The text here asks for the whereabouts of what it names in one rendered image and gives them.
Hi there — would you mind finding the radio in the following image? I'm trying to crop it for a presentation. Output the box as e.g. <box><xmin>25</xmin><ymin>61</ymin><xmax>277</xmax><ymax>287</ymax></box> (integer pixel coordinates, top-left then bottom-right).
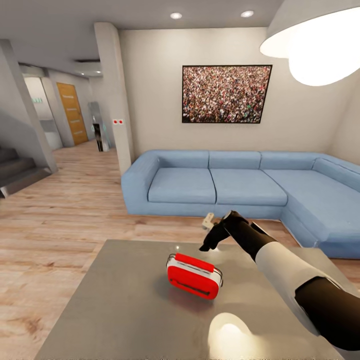
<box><xmin>166</xmin><ymin>253</ymin><xmax>223</xmax><ymax>300</ymax></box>

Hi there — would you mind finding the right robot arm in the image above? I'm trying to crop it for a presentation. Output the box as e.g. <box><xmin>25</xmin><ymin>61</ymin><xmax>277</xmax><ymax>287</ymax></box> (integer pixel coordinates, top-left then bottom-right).
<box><xmin>199</xmin><ymin>210</ymin><xmax>360</xmax><ymax>360</ymax></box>

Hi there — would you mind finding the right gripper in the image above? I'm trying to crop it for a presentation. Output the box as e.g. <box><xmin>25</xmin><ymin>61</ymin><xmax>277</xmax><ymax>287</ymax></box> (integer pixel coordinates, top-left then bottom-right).
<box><xmin>199</xmin><ymin>222</ymin><xmax>225</xmax><ymax>252</ymax></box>

